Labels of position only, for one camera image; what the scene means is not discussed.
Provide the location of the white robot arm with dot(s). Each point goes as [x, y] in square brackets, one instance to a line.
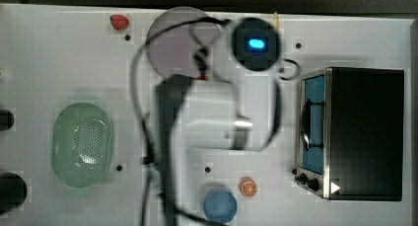
[236, 107]

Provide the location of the blue bowl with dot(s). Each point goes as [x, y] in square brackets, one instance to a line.
[220, 205]

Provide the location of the toaster oven with blue door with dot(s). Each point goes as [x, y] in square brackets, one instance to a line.
[351, 134]

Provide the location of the orange slice toy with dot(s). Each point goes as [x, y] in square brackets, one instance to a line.
[248, 187]

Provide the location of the red toy strawberry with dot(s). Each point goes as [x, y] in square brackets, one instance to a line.
[119, 22]

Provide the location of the peeled banana toy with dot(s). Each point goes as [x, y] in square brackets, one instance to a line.
[276, 21]

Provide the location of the green oval strainer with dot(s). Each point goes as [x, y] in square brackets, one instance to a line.
[81, 145]

